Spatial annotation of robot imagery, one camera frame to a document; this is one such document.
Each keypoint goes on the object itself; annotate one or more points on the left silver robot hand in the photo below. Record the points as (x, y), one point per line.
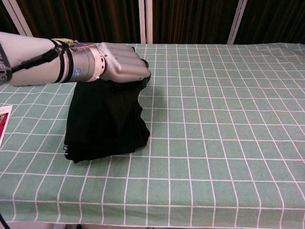
(124, 64)

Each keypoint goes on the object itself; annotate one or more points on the black garment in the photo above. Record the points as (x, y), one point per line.
(104, 121)

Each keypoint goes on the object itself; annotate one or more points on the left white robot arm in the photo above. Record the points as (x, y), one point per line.
(45, 63)

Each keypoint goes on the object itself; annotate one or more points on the yellow snack bag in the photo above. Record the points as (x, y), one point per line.
(64, 41)

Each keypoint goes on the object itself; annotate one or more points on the green checkered tablecloth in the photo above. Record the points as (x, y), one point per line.
(190, 133)

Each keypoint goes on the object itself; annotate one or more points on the printed picture card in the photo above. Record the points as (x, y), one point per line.
(4, 124)

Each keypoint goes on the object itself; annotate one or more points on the white frame post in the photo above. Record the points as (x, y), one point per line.
(17, 16)
(145, 21)
(237, 21)

